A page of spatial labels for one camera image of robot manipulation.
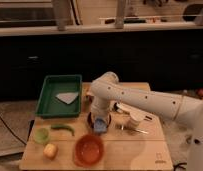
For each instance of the green chili pepper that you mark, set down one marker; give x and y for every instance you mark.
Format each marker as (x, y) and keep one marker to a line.
(62, 126)

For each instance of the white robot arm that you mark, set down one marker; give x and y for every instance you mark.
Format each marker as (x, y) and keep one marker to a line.
(182, 109)

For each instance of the purple bowl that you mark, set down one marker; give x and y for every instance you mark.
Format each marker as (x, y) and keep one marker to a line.
(91, 119)

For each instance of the orange bowl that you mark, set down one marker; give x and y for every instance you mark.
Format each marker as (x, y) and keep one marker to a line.
(88, 150)

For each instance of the yellow toy fruit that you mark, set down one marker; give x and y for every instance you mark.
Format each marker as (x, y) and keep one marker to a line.
(50, 151)

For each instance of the black white small utensil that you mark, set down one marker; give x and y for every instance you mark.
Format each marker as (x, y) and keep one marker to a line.
(118, 107)

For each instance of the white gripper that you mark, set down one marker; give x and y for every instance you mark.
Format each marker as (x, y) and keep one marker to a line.
(100, 107)

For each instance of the grey folded cloth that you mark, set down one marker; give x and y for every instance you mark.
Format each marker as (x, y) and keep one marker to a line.
(67, 98)

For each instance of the wooden toy block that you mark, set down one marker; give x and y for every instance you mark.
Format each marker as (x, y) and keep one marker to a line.
(88, 94)

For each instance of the small green cup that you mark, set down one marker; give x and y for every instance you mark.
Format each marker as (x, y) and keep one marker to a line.
(41, 136)

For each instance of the white mug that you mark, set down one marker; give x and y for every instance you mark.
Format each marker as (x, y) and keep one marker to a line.
(136, 118)

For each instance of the blue sponge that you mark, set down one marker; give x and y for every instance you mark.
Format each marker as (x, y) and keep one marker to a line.
(99, 126)

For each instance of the green plastic tray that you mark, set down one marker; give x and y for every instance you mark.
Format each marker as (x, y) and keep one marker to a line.
(49, 106)

